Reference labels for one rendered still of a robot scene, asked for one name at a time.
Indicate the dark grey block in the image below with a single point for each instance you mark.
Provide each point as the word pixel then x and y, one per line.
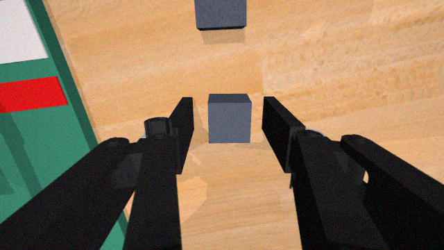
pixel 229 118
pixel 214 15

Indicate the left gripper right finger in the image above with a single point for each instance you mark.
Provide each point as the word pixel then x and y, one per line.
pixel 402 207

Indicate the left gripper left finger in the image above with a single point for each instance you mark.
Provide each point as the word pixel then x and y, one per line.
pixel 78 210

